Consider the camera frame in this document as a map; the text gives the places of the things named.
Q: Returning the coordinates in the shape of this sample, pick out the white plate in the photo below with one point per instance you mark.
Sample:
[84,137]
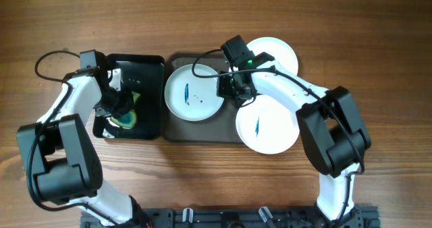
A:
[265,49]
[266,126]
[191,98]

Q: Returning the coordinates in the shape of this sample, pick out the green yellow sponge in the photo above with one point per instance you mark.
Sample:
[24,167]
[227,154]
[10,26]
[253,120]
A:
[127,121]

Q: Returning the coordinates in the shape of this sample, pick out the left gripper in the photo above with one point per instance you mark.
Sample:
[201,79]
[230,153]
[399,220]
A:
[127,104]

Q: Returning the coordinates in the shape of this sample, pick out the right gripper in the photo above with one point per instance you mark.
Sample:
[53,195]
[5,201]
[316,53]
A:
[223,91]

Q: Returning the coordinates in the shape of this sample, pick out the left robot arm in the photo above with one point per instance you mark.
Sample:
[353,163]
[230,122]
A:
[62,168]

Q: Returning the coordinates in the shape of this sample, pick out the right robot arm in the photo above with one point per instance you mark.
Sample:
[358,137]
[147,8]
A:
[332,130]

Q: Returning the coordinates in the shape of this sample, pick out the dark brown serving tray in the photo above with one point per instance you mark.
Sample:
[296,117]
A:
[219,128]

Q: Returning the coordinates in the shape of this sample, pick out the black water tray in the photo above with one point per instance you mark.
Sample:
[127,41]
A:
[144,75]

